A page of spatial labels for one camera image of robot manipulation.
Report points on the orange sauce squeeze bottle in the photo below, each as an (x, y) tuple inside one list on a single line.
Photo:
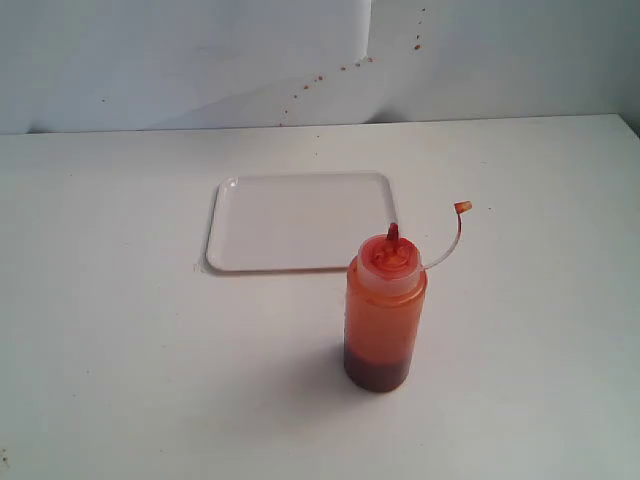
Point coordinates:
[(386, 288)]

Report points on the white rectangular plastic tray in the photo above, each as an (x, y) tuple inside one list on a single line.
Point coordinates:
[(296, 222)]

